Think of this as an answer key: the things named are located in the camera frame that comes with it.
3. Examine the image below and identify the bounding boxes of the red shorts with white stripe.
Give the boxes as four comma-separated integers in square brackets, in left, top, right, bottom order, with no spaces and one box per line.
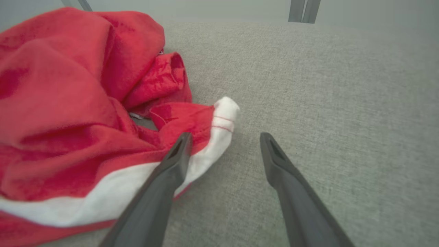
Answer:
[0,7,240,247]

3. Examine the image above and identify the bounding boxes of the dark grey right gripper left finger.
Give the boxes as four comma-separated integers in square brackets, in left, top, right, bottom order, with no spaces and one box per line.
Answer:
[99,132,193,247]

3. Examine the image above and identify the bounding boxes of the grey fabric sofa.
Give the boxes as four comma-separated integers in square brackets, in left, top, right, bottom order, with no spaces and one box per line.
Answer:
[0,21,439,247]

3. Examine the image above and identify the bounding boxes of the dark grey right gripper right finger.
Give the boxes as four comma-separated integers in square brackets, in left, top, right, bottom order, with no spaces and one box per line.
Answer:
[260,132,354,247]

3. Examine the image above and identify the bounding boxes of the grey partition post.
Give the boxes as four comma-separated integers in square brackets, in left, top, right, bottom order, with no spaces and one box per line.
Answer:
[62,0,93,11]
[288,0,322,24]

